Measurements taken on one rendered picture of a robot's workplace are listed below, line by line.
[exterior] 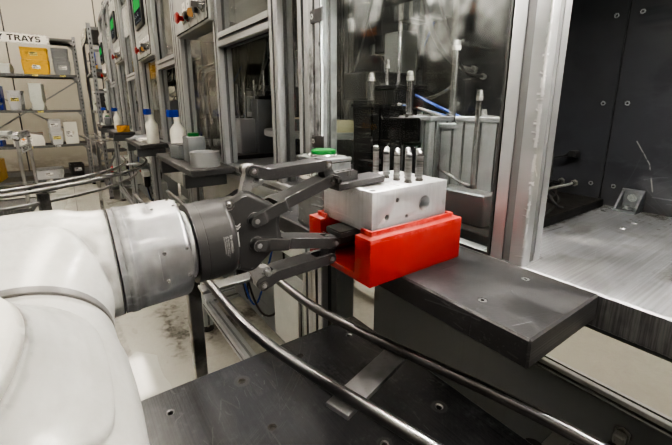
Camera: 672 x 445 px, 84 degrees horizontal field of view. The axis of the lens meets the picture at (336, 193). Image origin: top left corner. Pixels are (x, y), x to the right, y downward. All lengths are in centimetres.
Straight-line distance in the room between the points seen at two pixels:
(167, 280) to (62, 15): 738
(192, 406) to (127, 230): 38
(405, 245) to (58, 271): 32
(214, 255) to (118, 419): 16
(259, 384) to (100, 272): 41
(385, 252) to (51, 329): 31
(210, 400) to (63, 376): 47
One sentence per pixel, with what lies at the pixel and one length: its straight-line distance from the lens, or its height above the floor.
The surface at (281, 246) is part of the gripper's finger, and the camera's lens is 40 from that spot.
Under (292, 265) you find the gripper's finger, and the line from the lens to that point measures 42.
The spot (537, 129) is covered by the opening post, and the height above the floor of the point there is 108.
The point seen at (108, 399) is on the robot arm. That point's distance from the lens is 22.
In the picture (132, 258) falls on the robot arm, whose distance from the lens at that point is 33.
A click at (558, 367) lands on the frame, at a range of 171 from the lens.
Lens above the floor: 110
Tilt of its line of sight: 13 degrees down
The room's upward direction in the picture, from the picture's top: straight up
